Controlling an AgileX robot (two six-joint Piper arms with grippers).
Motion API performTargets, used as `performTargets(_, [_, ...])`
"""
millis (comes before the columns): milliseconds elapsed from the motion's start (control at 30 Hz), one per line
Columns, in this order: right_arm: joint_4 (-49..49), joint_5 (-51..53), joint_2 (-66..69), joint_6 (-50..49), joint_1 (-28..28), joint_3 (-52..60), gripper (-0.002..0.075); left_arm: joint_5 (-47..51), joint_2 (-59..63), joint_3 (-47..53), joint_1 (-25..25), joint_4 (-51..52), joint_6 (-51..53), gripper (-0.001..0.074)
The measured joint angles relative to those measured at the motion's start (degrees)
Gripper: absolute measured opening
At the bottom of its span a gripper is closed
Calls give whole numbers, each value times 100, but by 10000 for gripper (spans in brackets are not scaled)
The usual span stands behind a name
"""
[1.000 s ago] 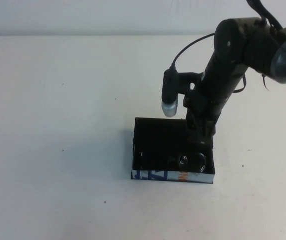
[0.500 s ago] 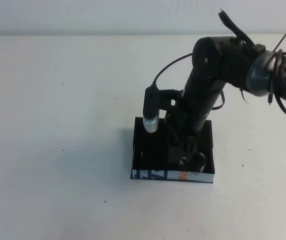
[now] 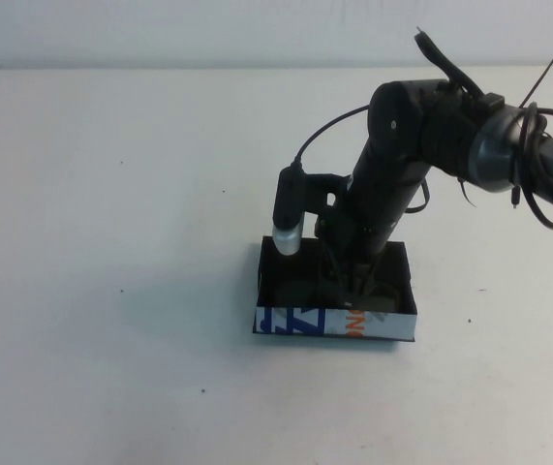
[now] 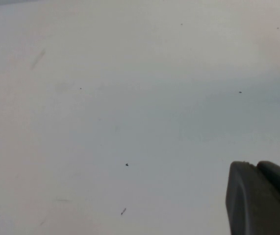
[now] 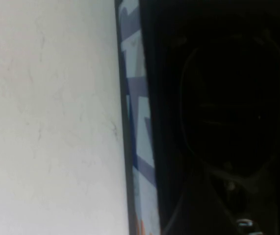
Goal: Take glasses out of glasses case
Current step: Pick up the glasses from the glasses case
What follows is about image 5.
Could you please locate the black printed glasses case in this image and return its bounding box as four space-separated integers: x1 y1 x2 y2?
114 0 280 235

